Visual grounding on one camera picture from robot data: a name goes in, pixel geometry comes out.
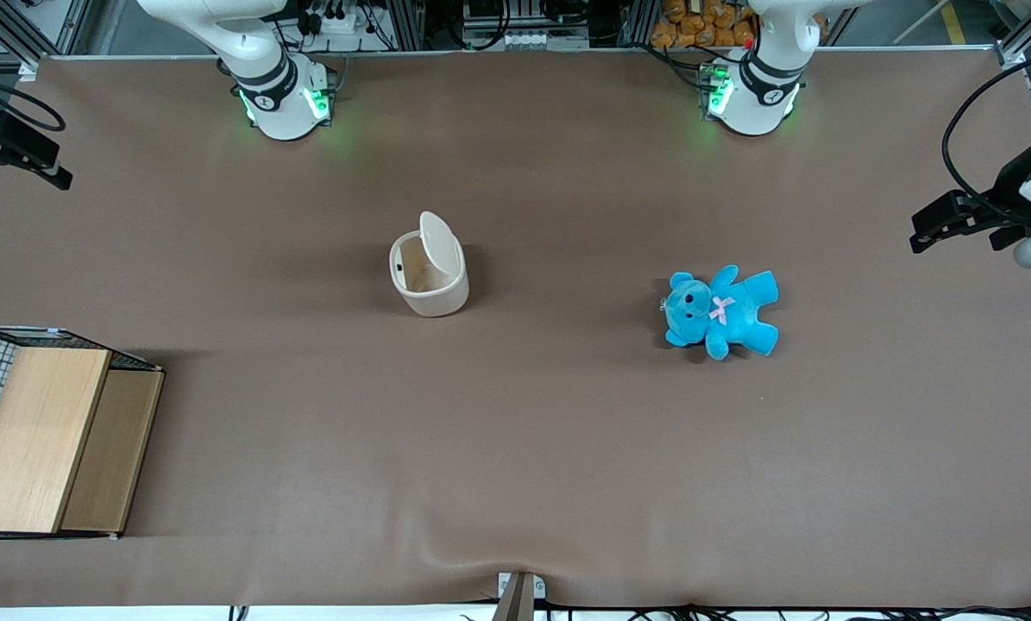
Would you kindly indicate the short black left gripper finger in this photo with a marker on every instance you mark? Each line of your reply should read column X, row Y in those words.
column 1008, row 238

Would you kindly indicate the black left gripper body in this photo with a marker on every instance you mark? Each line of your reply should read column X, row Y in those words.
column 1003, row 200

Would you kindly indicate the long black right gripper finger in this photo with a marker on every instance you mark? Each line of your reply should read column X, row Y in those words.
column 28, row 147

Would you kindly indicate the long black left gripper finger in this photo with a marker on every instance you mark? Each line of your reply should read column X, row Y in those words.
column 955, row 216

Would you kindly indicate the white lidded trash can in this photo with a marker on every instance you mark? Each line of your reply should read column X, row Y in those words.
column 433, row 297

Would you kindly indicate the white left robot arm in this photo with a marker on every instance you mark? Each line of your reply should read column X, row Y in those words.
column 757, row 99

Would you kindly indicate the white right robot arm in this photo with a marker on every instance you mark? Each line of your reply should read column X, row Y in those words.
column 282, row 103

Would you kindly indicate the blue teddy bear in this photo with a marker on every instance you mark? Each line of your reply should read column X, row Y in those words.
column 731, row 315

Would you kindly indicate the light wooden board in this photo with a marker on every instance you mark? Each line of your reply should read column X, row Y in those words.
column 32, row 431

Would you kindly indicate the dark wooden board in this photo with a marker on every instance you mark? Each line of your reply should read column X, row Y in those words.
column 114, row 448

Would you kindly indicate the orange plush toys pile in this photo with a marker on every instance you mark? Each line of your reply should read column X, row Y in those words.
column 705, row 26

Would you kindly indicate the power strip with black plugs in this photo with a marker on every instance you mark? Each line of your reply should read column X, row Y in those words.
column 334, row 19

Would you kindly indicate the white power strip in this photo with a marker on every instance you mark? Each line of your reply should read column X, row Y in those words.
column 524, row 40

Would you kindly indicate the brown table mat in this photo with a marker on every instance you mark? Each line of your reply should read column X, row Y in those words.
column 515, row 448

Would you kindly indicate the aluminium frame post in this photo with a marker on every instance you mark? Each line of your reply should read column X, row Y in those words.
column 1028, row 34
column 15, row 34

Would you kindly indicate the grey metal bracket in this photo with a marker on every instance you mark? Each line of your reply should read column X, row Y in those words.
column 519, row 591

